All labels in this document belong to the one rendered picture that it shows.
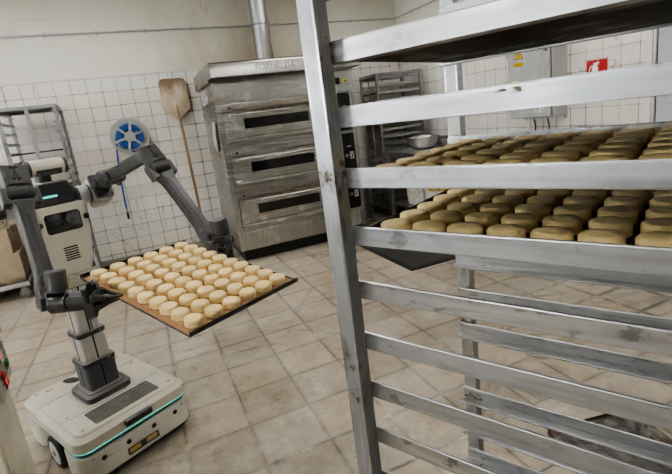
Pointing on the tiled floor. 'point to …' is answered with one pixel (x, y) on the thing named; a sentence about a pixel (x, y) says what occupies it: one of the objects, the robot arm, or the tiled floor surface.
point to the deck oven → (271, 152)
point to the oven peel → (172, 93)
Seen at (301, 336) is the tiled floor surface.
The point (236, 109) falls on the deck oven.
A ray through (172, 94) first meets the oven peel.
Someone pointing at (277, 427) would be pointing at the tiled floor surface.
